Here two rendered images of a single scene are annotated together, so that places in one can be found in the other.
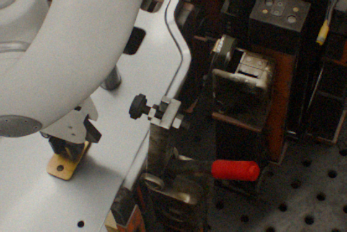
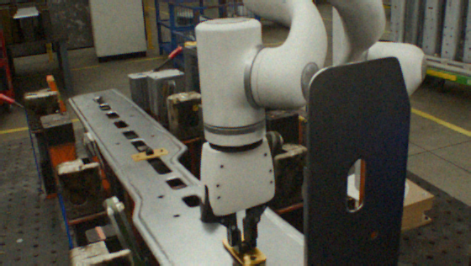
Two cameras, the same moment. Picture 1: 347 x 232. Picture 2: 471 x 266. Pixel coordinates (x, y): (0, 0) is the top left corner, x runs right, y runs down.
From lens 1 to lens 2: 0.78 m
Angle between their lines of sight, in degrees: 57
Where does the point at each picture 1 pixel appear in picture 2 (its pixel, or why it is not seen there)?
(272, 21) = (282, 116)
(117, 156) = (272, 235)
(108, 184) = (291, 246)
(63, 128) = (265, 176)
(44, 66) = (314, 16)
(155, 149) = not seen: hidden behind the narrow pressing
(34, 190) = not seen: outside the picture
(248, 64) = (287, 147)
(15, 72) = (301, 27)
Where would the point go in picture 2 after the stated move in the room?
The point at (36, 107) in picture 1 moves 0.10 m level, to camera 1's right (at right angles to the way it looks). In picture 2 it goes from (319, 51) to (347, 39)
